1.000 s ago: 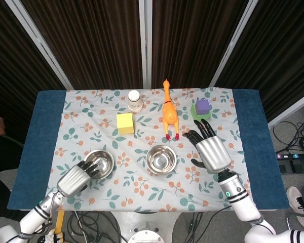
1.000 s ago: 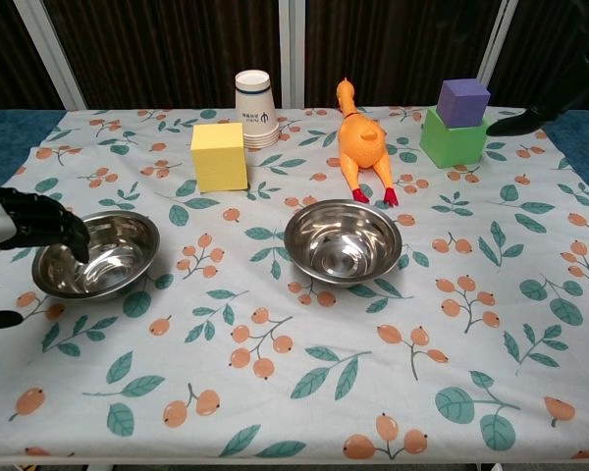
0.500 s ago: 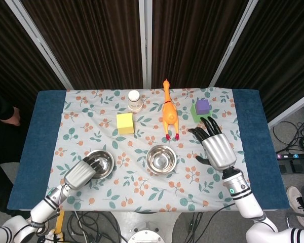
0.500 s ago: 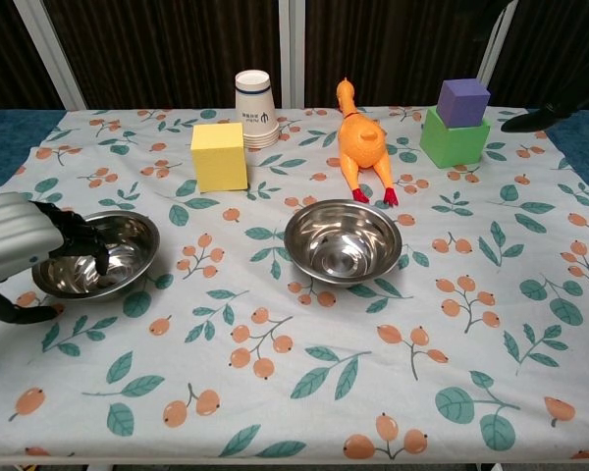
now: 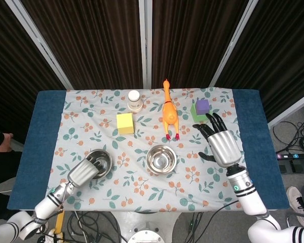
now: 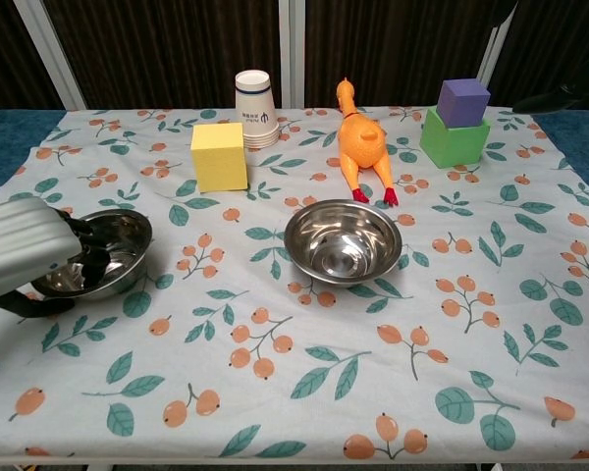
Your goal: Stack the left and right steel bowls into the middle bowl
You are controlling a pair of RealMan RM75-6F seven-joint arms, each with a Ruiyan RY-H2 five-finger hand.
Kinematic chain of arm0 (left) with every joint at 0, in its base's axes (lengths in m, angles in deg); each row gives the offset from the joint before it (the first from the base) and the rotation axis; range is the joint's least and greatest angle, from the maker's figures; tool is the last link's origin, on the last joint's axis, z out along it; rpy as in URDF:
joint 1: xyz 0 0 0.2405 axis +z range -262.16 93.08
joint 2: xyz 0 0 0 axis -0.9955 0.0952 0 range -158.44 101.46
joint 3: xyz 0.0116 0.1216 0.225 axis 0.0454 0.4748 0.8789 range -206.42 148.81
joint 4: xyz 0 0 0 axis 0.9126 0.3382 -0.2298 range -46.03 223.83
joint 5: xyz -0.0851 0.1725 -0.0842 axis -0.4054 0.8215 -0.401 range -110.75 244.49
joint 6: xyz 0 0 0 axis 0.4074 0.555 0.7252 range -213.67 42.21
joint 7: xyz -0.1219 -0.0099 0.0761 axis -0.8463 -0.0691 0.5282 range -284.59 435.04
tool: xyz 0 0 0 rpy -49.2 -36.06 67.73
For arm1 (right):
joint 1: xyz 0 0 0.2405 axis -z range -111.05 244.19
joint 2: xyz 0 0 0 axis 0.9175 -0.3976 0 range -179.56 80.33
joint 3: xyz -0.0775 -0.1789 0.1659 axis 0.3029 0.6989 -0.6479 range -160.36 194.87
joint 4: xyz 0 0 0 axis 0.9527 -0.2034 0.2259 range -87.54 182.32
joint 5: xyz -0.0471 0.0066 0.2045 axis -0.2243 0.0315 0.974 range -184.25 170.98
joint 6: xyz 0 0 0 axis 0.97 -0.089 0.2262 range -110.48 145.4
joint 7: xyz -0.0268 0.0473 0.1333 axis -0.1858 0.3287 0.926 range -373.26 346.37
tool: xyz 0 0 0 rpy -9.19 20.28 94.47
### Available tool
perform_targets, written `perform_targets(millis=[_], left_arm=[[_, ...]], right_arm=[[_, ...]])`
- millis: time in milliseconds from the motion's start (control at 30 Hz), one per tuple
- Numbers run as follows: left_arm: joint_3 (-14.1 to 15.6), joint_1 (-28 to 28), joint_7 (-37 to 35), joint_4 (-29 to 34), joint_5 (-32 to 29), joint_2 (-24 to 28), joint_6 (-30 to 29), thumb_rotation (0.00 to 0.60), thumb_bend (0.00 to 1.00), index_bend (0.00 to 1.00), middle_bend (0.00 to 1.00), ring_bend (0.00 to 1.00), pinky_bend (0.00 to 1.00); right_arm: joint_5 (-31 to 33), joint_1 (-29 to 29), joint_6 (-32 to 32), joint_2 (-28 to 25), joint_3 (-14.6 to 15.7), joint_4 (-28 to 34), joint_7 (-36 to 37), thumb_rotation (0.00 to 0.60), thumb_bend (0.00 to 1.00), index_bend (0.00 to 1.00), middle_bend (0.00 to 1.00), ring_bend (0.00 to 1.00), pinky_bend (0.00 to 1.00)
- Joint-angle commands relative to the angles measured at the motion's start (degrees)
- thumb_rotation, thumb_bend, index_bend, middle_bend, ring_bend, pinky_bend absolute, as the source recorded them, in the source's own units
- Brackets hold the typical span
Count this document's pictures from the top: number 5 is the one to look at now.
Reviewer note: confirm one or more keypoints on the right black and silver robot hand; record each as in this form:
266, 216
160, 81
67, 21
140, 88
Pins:
224, 148

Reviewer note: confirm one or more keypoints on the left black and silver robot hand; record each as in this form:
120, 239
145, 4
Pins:
82, 173

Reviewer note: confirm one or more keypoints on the steel bowl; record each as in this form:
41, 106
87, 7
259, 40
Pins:
161, 160
101, 155

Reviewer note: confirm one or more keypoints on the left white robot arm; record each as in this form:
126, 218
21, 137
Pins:
46, 205

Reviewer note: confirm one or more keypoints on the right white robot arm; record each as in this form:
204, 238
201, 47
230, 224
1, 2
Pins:
248, 197

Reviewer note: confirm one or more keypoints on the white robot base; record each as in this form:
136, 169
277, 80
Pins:
147, 227

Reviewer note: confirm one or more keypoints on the green block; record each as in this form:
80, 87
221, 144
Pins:
198, 117

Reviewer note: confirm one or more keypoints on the purple cube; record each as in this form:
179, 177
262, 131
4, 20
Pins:
202, 106

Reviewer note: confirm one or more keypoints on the floral tablecloth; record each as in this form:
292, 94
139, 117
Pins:
142, 192

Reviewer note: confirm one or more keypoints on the black foot pedal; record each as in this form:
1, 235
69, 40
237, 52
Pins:
283, 168
296, 166

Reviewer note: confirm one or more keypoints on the blue table cover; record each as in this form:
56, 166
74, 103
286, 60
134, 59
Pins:
45, 121

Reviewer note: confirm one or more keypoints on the orange rubber chicken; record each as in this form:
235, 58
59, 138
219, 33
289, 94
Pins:
170, 112

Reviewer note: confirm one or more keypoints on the yellow cube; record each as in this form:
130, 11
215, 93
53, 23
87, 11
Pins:
125, 124

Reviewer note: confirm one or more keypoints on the black and white sneaker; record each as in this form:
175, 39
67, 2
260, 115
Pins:
43, 227

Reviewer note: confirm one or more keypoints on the white and black glove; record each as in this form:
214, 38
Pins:
52, 237

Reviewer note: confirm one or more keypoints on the white paper cup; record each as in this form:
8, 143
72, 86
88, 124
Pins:
134, 102

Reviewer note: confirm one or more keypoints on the white sneaker with black laces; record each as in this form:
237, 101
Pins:
297, 205

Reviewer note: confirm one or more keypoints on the grey metal chair leg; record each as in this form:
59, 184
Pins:
291, 217

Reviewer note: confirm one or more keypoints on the dark ribbed partition panel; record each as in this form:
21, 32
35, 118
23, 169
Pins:
12, 76
281, 50
192, 38
91, 43

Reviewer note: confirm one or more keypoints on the white partition base rail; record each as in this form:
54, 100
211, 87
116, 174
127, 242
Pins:
291, 107

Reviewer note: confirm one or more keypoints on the white partition post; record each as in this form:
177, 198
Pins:
145, 43
233, 43
40, 43

